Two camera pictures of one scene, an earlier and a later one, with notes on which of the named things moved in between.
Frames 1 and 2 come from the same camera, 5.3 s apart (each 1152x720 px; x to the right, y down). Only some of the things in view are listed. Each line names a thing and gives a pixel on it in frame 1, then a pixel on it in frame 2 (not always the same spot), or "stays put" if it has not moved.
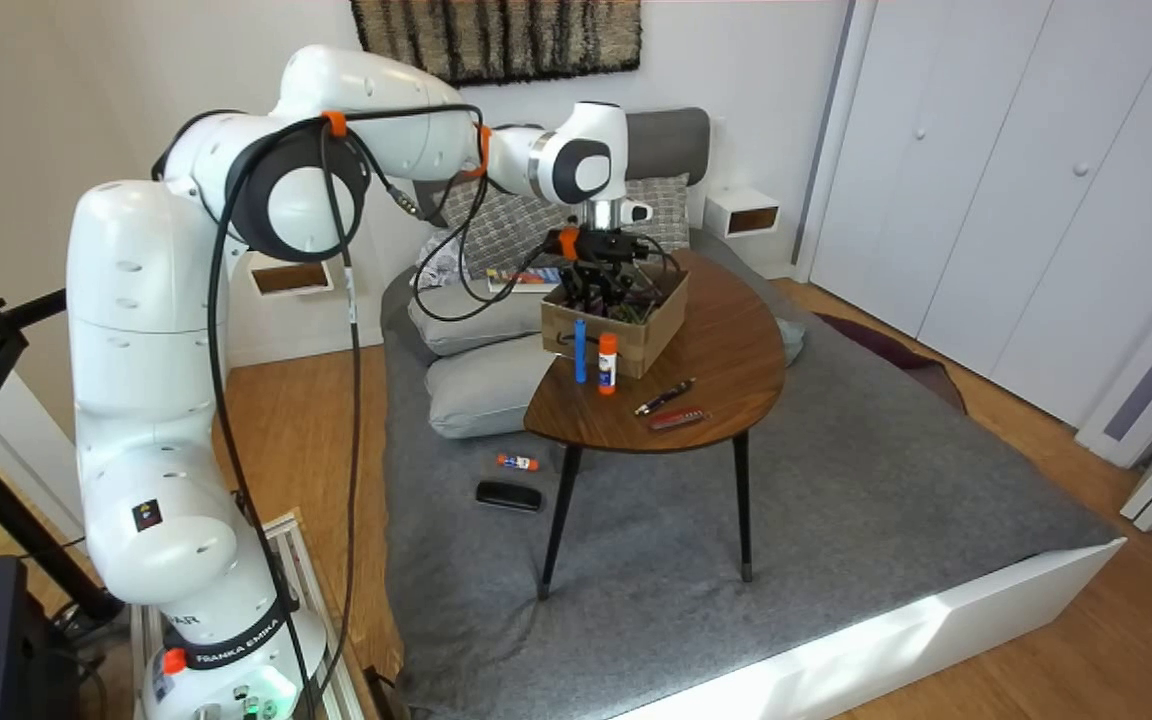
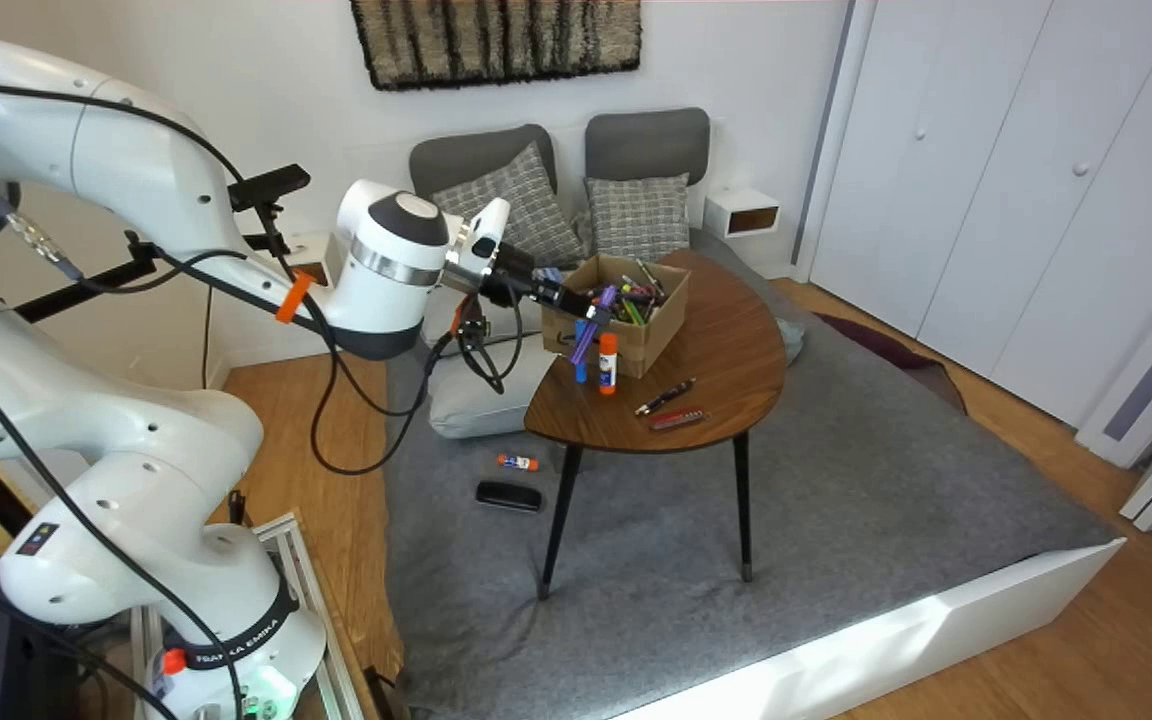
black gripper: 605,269 to 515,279
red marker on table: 677,417 stays put
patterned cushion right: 671,197 stays put
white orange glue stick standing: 605,367 stays put
